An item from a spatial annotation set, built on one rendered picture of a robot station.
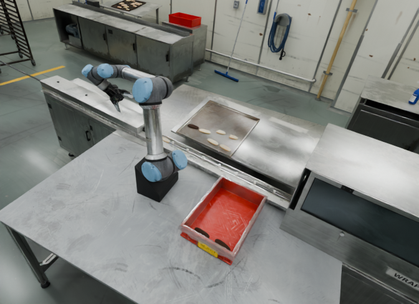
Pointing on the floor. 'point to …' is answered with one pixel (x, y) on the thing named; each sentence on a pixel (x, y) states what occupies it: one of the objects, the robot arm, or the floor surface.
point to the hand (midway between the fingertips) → (128, 104)
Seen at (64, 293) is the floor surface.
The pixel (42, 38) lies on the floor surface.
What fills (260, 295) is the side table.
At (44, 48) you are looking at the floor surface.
